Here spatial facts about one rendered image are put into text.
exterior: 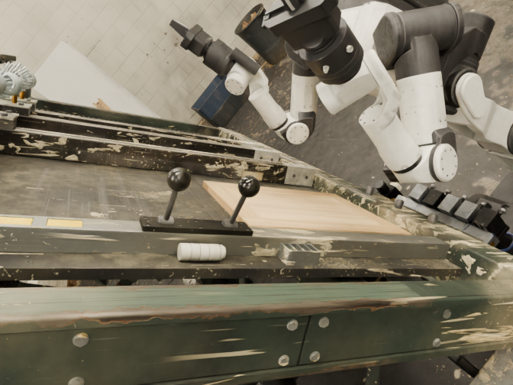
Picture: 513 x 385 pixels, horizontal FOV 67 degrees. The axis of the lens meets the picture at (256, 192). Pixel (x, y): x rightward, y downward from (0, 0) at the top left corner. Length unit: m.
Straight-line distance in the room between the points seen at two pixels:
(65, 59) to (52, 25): 1.46
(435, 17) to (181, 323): 0.75
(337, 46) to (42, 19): 5.64
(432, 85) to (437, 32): 0.10
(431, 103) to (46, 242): 0.75
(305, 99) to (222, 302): 0.94
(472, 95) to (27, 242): 1.16
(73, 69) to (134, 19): 1.72
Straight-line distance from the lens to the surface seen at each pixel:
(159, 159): 1.29
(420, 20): 0.91
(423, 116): 0.89
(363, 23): 1.03
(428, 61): 0.90
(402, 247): 0.95
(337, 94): 0.73
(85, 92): 4.72
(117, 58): 6.11
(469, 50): 1.32
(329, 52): 0.66
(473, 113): 1.33
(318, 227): 0.95
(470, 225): 1.28
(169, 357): 0.48
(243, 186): 0.64
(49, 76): 4.74
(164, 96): 6.19
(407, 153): 0.82
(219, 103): 5.29
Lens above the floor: 1.74
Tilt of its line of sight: 29 degrees down
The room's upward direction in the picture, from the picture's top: 51 degrees counter-clockwise
